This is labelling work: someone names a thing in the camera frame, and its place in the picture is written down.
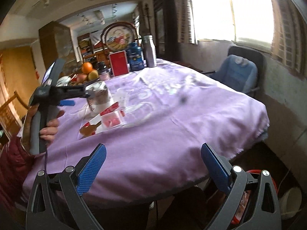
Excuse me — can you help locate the black chair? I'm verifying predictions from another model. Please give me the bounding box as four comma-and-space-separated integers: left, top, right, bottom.
210, 46, 264, 98

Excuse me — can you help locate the yellow pear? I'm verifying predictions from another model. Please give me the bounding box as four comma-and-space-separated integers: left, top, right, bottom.
87, 69, 99, 81

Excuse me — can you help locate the white plastic bag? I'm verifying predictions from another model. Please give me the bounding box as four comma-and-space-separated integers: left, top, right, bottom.
86, 81, 111, 114

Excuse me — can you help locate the wooden chair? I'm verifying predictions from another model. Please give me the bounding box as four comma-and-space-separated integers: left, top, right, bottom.
0, 90, 30, 139

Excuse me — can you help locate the wooden door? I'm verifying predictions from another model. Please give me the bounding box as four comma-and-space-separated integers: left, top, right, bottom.
0, 46, 34, 115

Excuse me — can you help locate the bright window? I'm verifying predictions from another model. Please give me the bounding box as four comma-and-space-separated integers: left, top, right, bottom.
192, 0, 276, 44

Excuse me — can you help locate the red box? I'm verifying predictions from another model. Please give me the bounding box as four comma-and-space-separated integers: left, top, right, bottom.
109, 51, 129, 77

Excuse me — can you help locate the blue supplement bottle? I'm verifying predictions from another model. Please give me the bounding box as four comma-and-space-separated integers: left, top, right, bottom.
127, 42, 144, 71

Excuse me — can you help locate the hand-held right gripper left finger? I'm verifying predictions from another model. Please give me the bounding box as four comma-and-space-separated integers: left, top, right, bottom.
26, 143, 107, 230

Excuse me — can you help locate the steel bottle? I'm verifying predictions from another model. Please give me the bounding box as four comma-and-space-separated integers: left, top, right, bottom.
142, 35, 157, 68

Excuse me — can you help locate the white lidded pot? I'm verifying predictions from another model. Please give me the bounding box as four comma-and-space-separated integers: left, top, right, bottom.
57, 76, 71, 87

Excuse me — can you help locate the white bucket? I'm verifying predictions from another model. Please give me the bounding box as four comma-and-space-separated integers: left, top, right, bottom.
278, 186, 303, 217

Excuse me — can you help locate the dark supplement jar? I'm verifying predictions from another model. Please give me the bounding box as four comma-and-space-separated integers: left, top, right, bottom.
97, 62, 111, 80

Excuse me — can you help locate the clear plastic cup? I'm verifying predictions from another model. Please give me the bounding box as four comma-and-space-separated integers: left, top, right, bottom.
101, 110, 127, 128

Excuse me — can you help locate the fluorescent ceiling lamp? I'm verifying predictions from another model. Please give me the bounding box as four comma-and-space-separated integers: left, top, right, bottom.
95, 10, 106, 25

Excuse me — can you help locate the wooden glass cabinet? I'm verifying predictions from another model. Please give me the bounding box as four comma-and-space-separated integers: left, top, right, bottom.
39, 21, 77, 64

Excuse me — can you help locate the blue seat cushion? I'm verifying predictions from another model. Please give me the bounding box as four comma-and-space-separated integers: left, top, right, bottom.
211, 55, 257, 94

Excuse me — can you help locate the round embroidered table screen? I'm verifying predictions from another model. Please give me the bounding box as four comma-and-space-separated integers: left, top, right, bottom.
101, 21, 139, 53

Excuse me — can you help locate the purple tablecloth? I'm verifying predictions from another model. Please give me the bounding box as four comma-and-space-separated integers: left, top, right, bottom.
23, 59, 269, 203

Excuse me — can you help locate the red trash bin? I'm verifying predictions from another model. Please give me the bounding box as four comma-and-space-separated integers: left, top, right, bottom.
230, 169, 280, 230

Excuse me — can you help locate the person's left hand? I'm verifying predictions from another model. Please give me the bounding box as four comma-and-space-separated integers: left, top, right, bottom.
39, 110, 65, 146

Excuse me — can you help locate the dark tall cabinet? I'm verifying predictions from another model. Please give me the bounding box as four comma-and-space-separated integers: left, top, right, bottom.
153, 0, 178, 60

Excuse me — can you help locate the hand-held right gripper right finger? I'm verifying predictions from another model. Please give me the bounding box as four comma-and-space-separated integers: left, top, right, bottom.
201, 142, 282, 230

